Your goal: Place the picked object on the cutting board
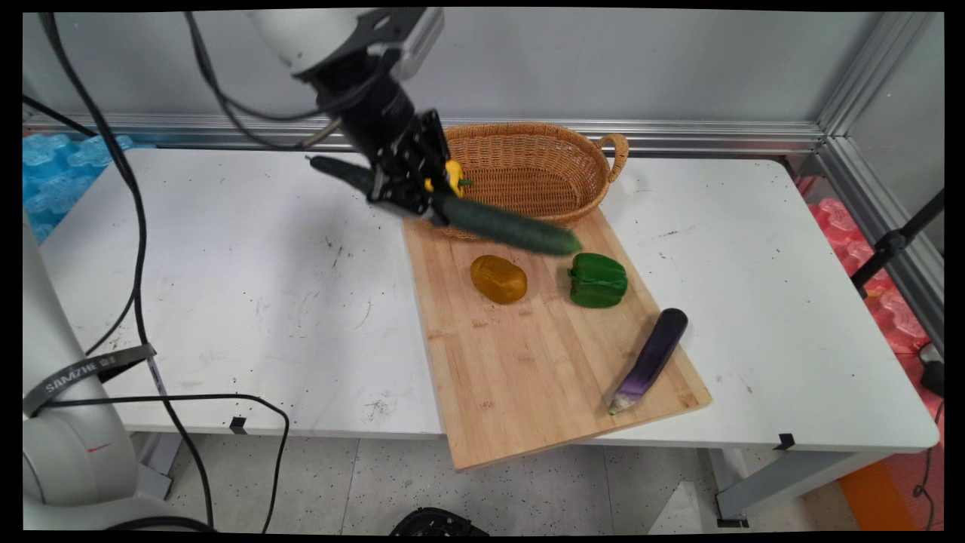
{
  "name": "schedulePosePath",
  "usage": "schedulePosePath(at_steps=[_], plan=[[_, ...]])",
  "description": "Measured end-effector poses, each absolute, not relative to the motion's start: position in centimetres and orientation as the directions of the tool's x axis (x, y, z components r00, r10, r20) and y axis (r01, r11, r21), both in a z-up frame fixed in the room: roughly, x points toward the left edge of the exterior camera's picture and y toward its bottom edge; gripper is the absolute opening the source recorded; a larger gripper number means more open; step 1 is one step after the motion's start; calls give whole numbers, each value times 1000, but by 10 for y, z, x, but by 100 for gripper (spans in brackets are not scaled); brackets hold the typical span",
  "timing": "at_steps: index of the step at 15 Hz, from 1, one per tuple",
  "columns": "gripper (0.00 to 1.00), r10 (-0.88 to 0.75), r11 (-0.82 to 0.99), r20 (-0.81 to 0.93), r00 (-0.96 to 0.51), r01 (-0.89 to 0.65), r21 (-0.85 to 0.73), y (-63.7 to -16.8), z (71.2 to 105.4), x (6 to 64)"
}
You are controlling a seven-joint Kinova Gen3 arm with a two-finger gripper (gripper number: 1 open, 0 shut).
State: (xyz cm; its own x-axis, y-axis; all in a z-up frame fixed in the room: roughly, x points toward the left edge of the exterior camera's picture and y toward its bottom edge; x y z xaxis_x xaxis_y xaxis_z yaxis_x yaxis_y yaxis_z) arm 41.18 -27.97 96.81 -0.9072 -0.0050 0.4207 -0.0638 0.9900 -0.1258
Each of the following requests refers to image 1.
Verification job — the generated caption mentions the brown potato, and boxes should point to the brown potato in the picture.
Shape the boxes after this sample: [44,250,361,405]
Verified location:
[470,255,528,305]

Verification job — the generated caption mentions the upright aluminium frame post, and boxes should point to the upright aluminium frame post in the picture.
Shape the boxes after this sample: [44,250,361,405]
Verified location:
[816,11,943,138]

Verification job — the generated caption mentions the black looping cable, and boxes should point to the black looping cable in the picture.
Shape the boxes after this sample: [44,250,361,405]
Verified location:
[41,393,291,534]

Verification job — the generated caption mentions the thin black floor cable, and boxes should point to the thin black floor cable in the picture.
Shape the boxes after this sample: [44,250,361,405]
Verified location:
[912,400,944,529]

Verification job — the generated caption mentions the yellow bell pepper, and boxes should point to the yellow bell pepper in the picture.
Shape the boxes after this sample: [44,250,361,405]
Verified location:
[424,159,473,198]

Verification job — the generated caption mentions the bamboo cutting board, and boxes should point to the bamboo cutting board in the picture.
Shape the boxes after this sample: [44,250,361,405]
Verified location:
[402,207,712,472]

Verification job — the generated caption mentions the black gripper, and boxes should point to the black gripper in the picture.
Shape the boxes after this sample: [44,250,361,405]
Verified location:
[311,51,455,225]

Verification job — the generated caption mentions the pink bubble wrap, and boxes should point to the pink bubble wrap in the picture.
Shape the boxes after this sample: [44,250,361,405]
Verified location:
[793,175,943,423]

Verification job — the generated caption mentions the long horizontal aluminium rail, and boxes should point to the long horizontal aluminium rail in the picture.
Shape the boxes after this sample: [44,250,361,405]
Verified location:
[23,113,826,156]

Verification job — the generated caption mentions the purple eggplant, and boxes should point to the purple eggplant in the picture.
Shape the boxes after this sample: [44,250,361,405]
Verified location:
[608,308,689,416]

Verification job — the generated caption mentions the blue bubble wrap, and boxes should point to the blue bubble wrap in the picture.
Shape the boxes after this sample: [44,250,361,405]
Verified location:
[23,133,133,244]

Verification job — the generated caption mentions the grey table leg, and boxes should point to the grey table leg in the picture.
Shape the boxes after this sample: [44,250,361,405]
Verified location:
[134,431,183,500]
[707,448,894,529]

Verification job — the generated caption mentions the woven wicker basket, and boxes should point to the woven wicker basket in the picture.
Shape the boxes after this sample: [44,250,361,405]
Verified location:
[422,122,630,242]

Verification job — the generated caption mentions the black tripod stand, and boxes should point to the black tripod stand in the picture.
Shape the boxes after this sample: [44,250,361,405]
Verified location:
[850,189,944,299]

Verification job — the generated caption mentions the green bell pepper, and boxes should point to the green bell pepper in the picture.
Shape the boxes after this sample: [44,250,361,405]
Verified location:
[567,253,629,308]

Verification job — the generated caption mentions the dark green cucumber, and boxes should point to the dark green cucumber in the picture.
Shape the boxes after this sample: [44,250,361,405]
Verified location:
[308,155,583,256]

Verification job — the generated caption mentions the black round floor object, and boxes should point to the black round floor object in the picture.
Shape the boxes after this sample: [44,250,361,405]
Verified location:
[389,507,491,537]

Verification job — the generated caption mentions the grey velcro cable strap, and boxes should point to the grey velcro cable strap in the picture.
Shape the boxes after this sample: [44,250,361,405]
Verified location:
[23,343,158,419]

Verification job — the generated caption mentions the thick black cable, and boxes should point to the thick black cable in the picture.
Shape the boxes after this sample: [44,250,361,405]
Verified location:
[39,11,216,527]

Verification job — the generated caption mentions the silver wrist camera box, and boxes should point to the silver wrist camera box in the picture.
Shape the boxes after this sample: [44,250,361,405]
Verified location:
[388,8,446,81]

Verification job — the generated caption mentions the sloping aluminium side rail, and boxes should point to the sloping aluminium side rail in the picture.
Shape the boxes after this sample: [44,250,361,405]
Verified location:
[818,134,944,355]

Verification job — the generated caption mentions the black device on floor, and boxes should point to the black device on floor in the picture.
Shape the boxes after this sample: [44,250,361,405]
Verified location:
[918,343,944,398]

